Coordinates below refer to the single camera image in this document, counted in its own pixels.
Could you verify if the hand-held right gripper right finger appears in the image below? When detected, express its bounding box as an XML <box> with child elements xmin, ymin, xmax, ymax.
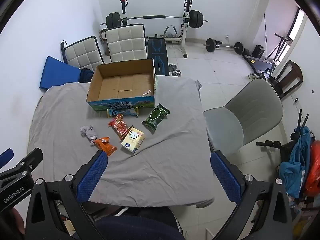
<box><xmin>210</xmin><ymin>151</ymin><xmax>293</xmax><ymax>240</ymax></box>

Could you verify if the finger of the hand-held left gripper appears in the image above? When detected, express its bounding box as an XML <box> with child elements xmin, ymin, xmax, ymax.
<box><xmin>0</xmin><ymin>148</ymin><xmax>44</xmax><ymax>180</ymax></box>
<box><xmin>0</xmin><ymin>148</ymin><xmax>14</xmax><ymax>169</ymax></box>

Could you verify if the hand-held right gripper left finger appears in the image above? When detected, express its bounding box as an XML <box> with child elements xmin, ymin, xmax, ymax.
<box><xmin>26</xmin><ymin>151</ymin><xmax>109</xmax><ymax>240</ymax></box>

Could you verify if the orange snack packet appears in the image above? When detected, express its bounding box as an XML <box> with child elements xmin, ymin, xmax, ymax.
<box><xmin>94</xmin><ymin>136</ymin><xmax>118</xmax><ymax>156</ymax></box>

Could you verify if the grey sock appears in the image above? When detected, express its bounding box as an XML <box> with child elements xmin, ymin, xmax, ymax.
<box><xmin>80</xmin><ymin>125</ymin><xmax>98</xmax><ymax>146</ymax></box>

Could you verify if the yellow white tissue pack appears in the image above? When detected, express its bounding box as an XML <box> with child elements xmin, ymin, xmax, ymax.
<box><xmin>121</xmin><ymin>127</ymin><xmax>146</xmax><ymax>154</ymax></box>

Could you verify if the red snack packet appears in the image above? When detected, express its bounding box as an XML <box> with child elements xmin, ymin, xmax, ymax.
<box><xmin>108</xmin><ymin>113</ymin><xmax>132</xmax><ymax>141</ymax></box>

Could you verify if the black scooter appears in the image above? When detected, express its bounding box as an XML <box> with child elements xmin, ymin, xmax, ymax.
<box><xmin>255</xmin><ymin>108</ymin><xmax>311</xmax><ymax>163</ymax></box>

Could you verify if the grey tablecloth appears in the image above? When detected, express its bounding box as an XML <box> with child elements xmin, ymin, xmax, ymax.
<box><xmin>27</xmin><ymin>76</ymin><xmax>215</xmax><ymax>208</ymax></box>

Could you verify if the person's dark blue clothing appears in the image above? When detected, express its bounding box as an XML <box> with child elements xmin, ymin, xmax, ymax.
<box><xmin>94</xmin><ymin>206</ymin><xmax>186</xmax><ymax>240</ymax></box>

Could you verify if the blue cloth bag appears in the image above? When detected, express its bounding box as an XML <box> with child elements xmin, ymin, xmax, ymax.
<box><xmin>278</xmin><ymin>127</ymin><xmax>312</xmax><ymax>198</ymax></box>

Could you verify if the blue yellow flat packet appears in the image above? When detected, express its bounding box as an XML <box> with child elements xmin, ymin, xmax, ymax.
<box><xmin>107</xmin><ymin>107</ymin><xmax>140</xmax><ymax>118</ymax></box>

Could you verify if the grey green swivel chair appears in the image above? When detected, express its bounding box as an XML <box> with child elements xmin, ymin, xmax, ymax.
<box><xmin>203</xmin><ymin>78</ymin><xmax>284</xmax><ymax>156</ymax></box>

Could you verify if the green snack packet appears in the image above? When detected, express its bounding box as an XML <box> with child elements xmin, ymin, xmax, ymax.
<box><xmin>141</xmin><ymin>103</ymin><xmax>171</xmax><ymax>132</ymax></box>

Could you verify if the orange red plastic bag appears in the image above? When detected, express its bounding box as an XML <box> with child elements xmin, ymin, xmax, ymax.
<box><xmin>303</xmin><ymin>140</ymin><xmax>320</xmax><ymax>197</ymax></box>

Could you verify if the blue foam mat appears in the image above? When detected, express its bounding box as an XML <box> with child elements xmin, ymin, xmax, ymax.
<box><xmin>39</xmin><ymin>56</ymin><xmax>82</xmax><ymax>91</ymax></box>

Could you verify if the open cardboard box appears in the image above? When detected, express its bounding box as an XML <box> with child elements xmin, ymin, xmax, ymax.
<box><xmin>86</xmin><ymin>58</ymin><xmax>157</xmax><ymax>112</ymax></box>

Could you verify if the dark blue cloth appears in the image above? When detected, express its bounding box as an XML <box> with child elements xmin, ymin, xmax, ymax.
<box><xmin>79</xmin><ymin>68</ymin><xmax>95</xmax><ymax>83</ymax></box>

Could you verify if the black treadmill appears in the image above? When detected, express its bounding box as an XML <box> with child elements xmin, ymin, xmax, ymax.
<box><xmin>241</xmin><ymin>53</ymin><xmax>277</xmax><ymax>76</ymax></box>

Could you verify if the white quilted chair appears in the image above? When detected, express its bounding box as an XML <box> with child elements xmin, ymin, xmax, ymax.
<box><xmin>60</xmin><ymin>35</ymin><xmax>105</xmax><ymax>72</ymax></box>
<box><xmin>103</xmin><ymin>23</ymin><xmax>148</xmax><ymax>64</ymax></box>

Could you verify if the brown wooden chair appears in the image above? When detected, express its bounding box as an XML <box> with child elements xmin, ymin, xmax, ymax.
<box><xmin>268</xmin><ymin>60</ymin><xmax>304</xmax><ymax>101</ymax></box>

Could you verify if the black speaker box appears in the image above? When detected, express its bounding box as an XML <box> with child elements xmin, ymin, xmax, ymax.
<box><xmin>251</xmin><ymin>45</ymin><xmax>265</xmax><ymax>58</ymax></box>

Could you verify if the short barbell with black plates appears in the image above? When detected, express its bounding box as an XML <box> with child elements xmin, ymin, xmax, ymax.
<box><xmin>203</xmin><ymin>38</ymin><xmax>245</xmax><ymax>56</ymax></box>

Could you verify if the black blue weight bench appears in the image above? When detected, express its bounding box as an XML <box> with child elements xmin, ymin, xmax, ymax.
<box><xmin>146</xmin><ymin>36</ymin><xmax>170</xmax><ymax>76</ymax></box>

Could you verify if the black tripod stand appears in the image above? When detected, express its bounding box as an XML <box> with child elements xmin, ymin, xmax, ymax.
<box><xmin>262</xmin><ymin>12</ymin><xmax>293</xmax><ymax>62</ymax></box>

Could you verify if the white barbell rack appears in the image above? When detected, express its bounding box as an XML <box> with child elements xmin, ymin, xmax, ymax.
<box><xmin>119</xmin><ymin>0</ymin><xmax>193</xmax><ymax>59</ymax></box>

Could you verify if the window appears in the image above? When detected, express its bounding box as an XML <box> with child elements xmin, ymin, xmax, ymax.
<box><xmin>287</xmin><ymin>7</ymin><xmax>307</xmax><ymax>57</ymax></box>

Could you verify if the long barbell with black plates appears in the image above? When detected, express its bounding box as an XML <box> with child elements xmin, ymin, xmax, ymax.
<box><xmin>100</xmin><ymin>10</ymin><xmax>209</xmax><ymax>29</ymax></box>

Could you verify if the grey cable handle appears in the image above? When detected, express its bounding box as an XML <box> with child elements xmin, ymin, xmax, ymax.
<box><xmin>163</xmin><ymin>25</ymin><xmax>178</xmax><ymax>37</ymax></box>

